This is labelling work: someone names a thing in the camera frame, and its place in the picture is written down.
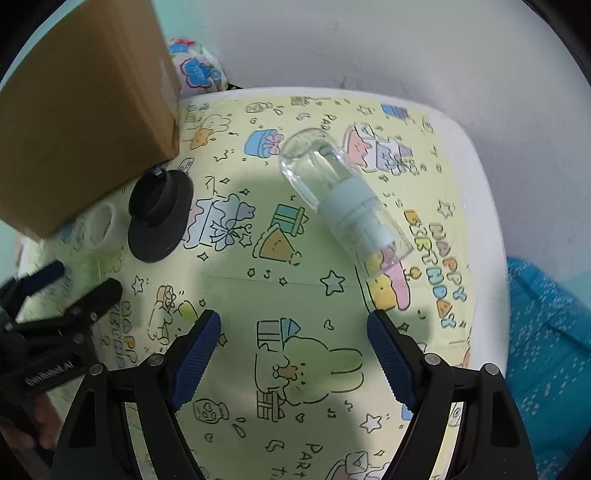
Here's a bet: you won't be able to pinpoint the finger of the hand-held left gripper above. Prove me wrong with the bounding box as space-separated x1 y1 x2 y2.
14 261 65 296
44 278 123 335

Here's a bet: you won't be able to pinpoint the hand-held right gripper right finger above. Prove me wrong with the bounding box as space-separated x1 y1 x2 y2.
367 309 539 480

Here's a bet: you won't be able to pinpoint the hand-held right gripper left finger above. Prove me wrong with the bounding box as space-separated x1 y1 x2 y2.
50 309 222 480

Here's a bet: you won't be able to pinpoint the small clear jar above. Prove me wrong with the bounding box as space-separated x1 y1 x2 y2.
85 203 127 252

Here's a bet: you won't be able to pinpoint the brown cardboard box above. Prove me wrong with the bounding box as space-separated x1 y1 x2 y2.
0 0 181 238

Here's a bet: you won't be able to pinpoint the clear spray bottle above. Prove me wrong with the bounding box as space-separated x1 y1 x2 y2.
278 128 414 279

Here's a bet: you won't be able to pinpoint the person's left hand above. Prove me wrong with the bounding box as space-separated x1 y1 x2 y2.
0 392 63 462

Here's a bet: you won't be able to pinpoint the yellow cartoon printed mat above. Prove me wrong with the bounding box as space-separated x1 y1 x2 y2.
28 90 476 480

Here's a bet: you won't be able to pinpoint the blue dotted bag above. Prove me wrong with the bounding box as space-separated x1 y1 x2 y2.
505 258 591 462

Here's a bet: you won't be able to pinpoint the floral printed cloth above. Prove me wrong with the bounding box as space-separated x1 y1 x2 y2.
166 39 229 95

